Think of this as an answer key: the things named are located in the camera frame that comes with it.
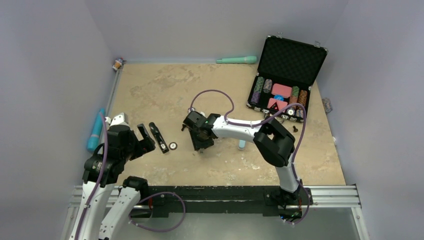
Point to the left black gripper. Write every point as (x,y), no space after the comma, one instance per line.
(143,146)

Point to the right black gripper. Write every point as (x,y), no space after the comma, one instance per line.
(198,144)

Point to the black stapler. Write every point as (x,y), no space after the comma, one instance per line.
(158,137)

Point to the light blue stapler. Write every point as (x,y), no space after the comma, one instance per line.
(241,145)

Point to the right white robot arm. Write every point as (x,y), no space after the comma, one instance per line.
(274,142)

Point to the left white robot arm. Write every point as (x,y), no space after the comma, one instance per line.
(101,172)

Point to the brown poker chip front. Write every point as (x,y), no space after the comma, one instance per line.
(173,146)

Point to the blue cylindrical tube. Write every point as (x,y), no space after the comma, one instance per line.
(93,140)

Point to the mint green microphone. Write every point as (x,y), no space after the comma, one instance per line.
(237,60)

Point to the small orange bottle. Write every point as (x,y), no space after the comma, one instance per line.
(118,63)

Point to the black poker chip case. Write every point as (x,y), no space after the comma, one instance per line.
(284,77)

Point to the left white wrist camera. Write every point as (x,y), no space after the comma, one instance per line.
(120,119)

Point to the aluminium rail frame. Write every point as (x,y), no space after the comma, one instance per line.
(324,196)

